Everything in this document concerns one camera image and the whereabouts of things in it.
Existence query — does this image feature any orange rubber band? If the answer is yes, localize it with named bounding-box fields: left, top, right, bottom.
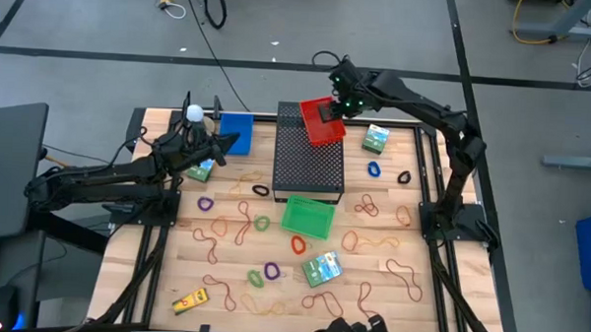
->
left=340, top=230, right=361, bottom=254
left=395, top=204, right=414, bottom=229
left=209, top=216, right=230, bottom=237

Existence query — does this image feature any coiled black floor cable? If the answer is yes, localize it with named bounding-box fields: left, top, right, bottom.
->
left=202, top=0, right=230, bottom=31

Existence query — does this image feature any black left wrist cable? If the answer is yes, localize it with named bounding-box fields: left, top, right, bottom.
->
left=108, top=123, right=150, bottom=174

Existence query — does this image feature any green Crayola crayon box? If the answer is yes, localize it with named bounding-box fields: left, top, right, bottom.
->
left=361, top=123, right=392, bottom=157
left=184, top=157, right=217, bottom=184
left=300, top=249, right=345, bottom=290

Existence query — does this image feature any black perforated metal shelf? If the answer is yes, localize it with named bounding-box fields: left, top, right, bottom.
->
left=272, top=100, right=348, bottom=206

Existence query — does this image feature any yellow rubber band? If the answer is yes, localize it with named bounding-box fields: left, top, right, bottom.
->
left=356, top=235, right=402, bottom=250
left=228, top=168, right=265, bottom=199
left=239, top=293, right=287, bottom=317

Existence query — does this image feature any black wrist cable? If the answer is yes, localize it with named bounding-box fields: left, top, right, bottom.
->
left=108, top=123, right=150, bottom=174
left=310, top=49, right=343, bottom=73

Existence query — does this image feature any yellow floor cable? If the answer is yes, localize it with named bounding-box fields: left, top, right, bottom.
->
left=510, top=0, right=559, bottom=47

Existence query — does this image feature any white bulb lamp wooden base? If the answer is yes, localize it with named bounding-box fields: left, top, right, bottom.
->
left=184, top=103, right=218, bottom=138

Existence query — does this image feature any long black floor cable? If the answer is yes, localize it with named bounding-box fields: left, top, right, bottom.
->
left=177, top=0, right=256, bottom=113

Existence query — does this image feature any red plastic basket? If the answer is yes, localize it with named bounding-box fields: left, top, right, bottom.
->
left=297, top=95, right=349, bottom=148

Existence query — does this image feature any grey desk leg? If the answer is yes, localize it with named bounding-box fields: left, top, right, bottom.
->
left=513, top=0, right=591, bottom=42

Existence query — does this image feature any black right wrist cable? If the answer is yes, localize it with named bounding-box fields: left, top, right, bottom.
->
left=310, top=49, right=343, bottom=73

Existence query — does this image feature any white cable bundle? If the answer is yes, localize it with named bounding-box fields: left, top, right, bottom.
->
left=147, top=0, right=188, bottom=21

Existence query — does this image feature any green plastic basket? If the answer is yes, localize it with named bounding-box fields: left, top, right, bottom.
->
left=279, top=193, right=337, bottom=241

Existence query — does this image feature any small yellow crayon box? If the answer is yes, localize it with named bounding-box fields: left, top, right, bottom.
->
left=171, top=286, right=211, bottom=317

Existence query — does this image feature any grey desk foot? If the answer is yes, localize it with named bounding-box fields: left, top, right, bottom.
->
left=543, top=153, right=591, bottom=171

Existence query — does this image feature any tan braided cable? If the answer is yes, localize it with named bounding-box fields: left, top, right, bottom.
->
left=42, top=145, right=74, bottom=169

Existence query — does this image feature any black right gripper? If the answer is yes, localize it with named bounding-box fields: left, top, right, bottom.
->
left=318, top=80, right=378, bottom=124

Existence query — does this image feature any black computer mouse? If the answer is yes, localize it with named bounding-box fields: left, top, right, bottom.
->
left=0, top=284, right=23, bottom=332

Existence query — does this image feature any blue plastic basket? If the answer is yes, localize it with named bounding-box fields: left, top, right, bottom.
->
left=218, top=112, right=255, bottom=158

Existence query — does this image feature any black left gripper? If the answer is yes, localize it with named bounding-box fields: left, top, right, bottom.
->
left=170, top=130, right=240, bottom=172

